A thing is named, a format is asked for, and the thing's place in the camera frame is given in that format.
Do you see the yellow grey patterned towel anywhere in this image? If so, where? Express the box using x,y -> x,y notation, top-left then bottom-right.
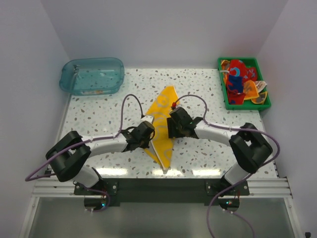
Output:
145,86 -> 178,172

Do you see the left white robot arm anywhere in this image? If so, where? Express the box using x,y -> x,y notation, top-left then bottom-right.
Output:
46,121 -> 155,195

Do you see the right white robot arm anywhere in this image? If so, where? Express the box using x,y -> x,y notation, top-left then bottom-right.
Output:
166,107 -> 273,195

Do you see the blue red towel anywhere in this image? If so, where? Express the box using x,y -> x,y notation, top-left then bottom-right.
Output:
226,75 -> 245,105

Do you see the teal transparent plastic bin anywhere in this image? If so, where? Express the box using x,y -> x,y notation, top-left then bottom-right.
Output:
59,58 -> 125,96

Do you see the orange patterned towel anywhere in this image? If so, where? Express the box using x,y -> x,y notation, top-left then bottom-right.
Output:
243,80 -> 267,105

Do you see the red patterned towel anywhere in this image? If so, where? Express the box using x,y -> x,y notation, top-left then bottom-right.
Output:
220,59 -> 258,83

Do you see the green plastic crate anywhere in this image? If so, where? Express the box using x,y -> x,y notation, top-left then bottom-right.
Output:
217,57 -> 271,111

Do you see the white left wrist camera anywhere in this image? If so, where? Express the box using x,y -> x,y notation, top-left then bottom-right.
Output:
141,115 -> 154,124

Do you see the black metal base rail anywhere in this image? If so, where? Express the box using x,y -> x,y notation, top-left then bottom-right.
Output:
73,178 -> 250,208

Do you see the aluminium frame rail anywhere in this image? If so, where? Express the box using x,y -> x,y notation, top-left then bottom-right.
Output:
31,168 -> 82,198

